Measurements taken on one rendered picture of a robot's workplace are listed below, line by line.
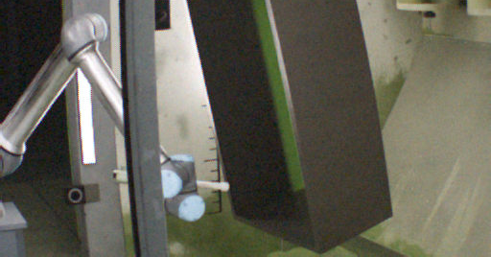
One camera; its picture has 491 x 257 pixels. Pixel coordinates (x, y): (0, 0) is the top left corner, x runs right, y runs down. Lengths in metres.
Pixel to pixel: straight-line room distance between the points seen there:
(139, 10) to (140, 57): 0.09
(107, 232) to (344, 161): 1.32
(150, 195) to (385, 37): 2.75
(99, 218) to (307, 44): 1.44
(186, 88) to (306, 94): 1.12
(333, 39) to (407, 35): 1.59
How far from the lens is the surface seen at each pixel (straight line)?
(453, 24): 4.27
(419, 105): 4.23
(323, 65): 2.83
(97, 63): 2.67
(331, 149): 2.89
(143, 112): 1.70
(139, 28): 1.68
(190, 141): 3.87
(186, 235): 3.96
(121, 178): 3.03
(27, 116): 2.94
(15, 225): 2.87
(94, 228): 3.80
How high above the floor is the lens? 1.43
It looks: 9 degrees down
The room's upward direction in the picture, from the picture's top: 2 degrees counter-clockwise
